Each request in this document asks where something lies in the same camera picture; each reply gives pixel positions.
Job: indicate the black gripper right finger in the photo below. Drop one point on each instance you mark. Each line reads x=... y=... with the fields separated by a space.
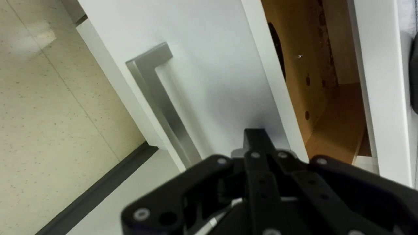
x=340 y=199

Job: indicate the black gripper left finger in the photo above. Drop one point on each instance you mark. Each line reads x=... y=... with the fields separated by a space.
x=209 y=196

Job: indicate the white drawer wood interior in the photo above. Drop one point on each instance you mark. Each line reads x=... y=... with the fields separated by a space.
x=209 y=65

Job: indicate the dark baseboard strip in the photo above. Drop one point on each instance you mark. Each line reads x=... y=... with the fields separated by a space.
x=95 y=190

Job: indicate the black landfill bin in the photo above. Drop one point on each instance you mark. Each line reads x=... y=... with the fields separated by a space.
x=414 y=73

